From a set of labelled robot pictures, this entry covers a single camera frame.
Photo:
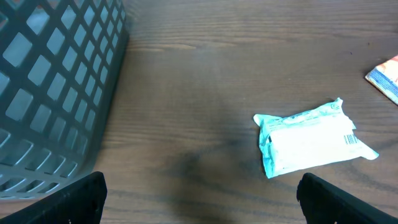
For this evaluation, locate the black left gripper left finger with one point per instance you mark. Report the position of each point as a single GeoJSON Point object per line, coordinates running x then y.
{"type": "Point", "coordinates": [81, 202]}

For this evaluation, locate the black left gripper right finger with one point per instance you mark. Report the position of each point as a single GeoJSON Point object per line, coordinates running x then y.
{"type": "Point", "coordinates": [322, 202]}

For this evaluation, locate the teal white wipes pack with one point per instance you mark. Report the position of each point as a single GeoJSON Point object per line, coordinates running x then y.
{"type": "Point", "coordinates": [311, 138]}

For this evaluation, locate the orange small box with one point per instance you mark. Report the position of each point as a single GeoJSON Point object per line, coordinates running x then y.
{"type": "Point", "coordinates": [384, 78]}

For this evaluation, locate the grey plastic mesh basket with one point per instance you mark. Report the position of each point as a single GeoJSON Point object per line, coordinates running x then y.
{"type": "Point", "coordinates": [60, 62]}

